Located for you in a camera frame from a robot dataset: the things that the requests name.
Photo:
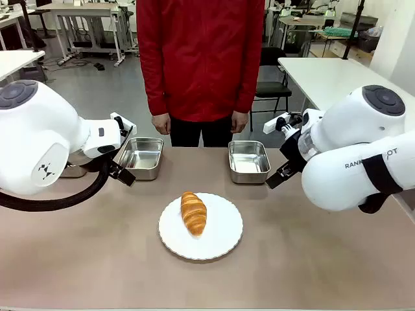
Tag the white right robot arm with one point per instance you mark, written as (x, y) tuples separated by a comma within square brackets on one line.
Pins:
[(343, 136)]

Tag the white power strip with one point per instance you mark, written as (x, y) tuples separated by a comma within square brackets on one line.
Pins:
[(65, 59)]

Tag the green crate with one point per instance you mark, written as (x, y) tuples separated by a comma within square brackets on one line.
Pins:
[(337, 31)]

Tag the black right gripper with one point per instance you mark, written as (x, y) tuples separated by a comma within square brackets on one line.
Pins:
[(293, 152)]

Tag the small white table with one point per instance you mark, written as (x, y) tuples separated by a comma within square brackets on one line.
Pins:
[(16, 61)]

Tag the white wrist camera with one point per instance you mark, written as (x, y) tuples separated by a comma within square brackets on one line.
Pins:
[(274, 123), (124, 121)]

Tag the black clamp pole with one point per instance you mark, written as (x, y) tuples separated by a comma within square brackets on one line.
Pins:
[(29, 29)]

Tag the person's right forearm red sleeve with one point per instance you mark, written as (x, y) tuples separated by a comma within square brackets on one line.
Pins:
[(155, 94)]

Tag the person's right hand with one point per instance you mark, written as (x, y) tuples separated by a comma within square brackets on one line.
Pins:
[(162, 124)]

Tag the person's left hand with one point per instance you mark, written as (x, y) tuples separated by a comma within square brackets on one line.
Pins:
[(240, 122)]

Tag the person's left forearm red sleeve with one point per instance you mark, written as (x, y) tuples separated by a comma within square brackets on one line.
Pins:
[(244, 94)]

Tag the black folding chair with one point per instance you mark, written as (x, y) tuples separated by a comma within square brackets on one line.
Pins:
[(272, 87)]

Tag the steel rectangular container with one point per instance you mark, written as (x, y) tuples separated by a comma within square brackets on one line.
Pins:
[(248, 162), (74, 171), (142, 158)]

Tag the black camera pole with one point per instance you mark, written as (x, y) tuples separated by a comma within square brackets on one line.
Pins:
[(353, 29)]

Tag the white scalloped plate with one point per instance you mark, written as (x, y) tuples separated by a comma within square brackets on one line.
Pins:
[(220, 233)]

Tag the black trousers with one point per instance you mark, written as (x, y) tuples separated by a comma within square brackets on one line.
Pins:
[(194, 133)]

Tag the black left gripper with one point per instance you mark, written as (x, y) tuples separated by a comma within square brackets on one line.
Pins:
[(121, 147)]

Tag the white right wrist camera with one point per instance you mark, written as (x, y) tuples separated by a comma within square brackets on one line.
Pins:
[(274, 123)]

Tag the black object on floor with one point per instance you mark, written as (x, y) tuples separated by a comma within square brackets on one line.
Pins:
[(99, 66)]

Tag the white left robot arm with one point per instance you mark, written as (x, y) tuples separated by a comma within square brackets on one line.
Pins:
[(39, 129)]

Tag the large white table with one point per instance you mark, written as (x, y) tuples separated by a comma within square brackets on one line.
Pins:
[(324, 77)]

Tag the grey background workbench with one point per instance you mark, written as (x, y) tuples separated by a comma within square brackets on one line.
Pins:
[(301, 21)]

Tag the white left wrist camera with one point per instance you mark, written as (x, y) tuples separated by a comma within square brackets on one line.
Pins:
[(124, 121)]

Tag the golden croissant bread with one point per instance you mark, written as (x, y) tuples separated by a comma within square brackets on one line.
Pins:
[(193, 212)]

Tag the red jacket torso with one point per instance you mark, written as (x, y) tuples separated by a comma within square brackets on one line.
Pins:
[(201, 55)]

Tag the black mesh basket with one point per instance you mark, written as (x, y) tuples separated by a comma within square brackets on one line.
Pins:
[(368, 40)]

